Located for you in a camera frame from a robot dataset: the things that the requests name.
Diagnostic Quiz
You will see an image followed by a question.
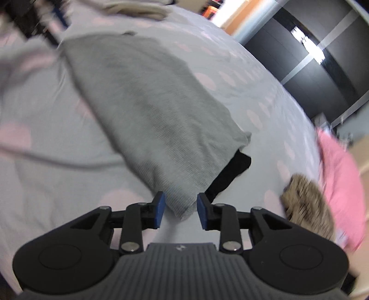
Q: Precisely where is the grey and black raglan shirt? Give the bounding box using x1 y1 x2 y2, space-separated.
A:
60 33 251 219

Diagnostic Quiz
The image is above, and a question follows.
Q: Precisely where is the stack of folded clothes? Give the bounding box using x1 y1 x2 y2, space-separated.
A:
81 1 171 21

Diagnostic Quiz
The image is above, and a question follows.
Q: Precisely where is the tan striped garment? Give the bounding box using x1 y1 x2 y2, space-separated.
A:
280 174 335 241

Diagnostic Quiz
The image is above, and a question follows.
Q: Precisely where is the pink pillow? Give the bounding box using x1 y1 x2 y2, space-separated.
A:
316 128 366 251

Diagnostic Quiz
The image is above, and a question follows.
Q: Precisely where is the black sliding wardrobe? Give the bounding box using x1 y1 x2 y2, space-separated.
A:
242 1 368 123

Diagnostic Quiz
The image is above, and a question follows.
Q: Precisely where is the orange wooden door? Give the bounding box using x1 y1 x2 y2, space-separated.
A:
201 0 260 35

